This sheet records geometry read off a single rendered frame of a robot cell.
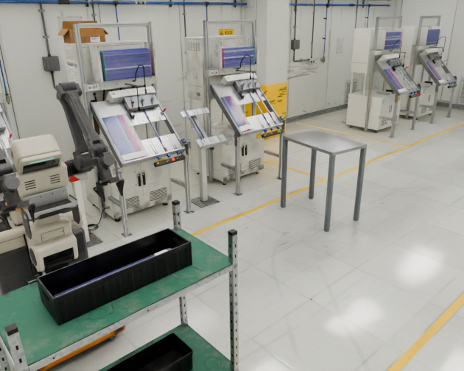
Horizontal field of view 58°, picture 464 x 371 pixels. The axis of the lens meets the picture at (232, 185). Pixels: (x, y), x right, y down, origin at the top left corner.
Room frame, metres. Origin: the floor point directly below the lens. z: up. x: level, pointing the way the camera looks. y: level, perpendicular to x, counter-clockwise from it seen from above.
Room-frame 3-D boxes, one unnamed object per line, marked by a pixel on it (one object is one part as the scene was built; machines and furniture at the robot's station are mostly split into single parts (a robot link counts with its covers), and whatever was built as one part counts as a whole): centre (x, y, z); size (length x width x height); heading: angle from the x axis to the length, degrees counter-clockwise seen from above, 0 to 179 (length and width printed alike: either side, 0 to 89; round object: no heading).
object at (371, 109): (7.56, -2.61, 0.95); 1.36 x 0.82 x 1.90; 41
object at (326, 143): (3.96, -0.90, 0.40); 0.70 x 0.45 x 0.80; 33
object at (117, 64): (4.21, 1.02, 1.52); 0.51 x 0.13 x 0.27; 131
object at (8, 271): (2.29, 1.21, 0.59); 0.55 x 0.34 x 0.83; 131
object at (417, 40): (8.51, -3.71, 0.95); 1.36 x 0.82 x 1.90; 41
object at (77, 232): (2.13, 1.00, 0.68); 0.28 x 0.27 x 0.25; 131
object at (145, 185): (4.26, 1.14, 0.31); 0.70 x 0.65 x 0.62; 131
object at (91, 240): (3.43, 1.38, 0.39); 0.24 x 0.24 x 0.78; 41
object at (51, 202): (2.00, 0.96, 0.99); 0.28 x 0.16 x 0.22; 131
